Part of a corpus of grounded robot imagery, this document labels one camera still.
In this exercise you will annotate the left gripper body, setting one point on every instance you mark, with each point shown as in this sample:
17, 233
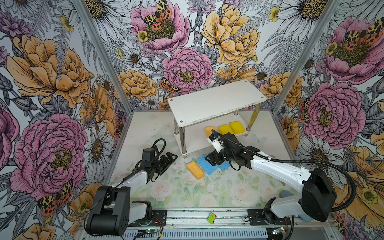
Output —
160, 165

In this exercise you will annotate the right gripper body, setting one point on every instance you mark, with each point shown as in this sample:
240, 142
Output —
223, 155

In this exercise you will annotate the yellow sponge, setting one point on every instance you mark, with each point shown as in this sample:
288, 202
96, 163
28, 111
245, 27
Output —
225, 129
237, 128

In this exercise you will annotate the yellow sponge front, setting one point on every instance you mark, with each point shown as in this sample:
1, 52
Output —
237, 128

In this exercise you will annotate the blue sponge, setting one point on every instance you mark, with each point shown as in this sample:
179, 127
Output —
224, 166
206, 166

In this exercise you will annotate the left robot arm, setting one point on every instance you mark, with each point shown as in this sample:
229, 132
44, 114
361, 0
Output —
113, 210

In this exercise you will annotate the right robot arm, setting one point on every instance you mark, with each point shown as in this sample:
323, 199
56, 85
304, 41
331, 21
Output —
314, 194

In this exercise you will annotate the white two-tier shelf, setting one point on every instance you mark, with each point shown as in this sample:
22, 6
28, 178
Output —
235, 102

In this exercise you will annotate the blue grey oval pad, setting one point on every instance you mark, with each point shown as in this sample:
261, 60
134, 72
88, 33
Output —
286, 194

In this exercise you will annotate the green orange small block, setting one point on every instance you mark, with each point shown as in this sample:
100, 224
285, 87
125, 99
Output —
212, 217

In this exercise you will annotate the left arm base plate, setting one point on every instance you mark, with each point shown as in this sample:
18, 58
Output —
158, 219

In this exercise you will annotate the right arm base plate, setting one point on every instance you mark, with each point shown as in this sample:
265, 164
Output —
258, 216

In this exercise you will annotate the aluminium front rail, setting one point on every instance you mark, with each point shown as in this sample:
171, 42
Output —
192, 224

